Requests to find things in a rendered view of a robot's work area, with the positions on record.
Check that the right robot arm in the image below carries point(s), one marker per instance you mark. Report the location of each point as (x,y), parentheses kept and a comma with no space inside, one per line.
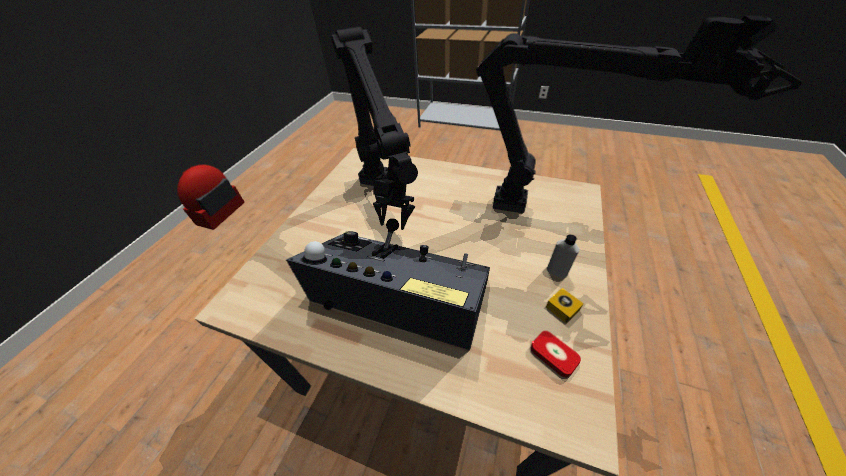
(374,143)

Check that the dark grey bottle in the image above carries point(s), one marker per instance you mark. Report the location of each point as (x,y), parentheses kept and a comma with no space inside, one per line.
(563,256)

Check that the red mint tin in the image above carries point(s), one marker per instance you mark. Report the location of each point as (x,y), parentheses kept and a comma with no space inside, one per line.
(556,354)

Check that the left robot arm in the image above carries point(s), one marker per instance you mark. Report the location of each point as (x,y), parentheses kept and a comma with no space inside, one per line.
(716,35)

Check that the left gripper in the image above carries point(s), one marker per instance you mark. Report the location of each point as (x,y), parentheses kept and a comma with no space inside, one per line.
(743,86)

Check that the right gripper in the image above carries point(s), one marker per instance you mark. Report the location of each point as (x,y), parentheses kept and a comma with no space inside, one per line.
(406,210)

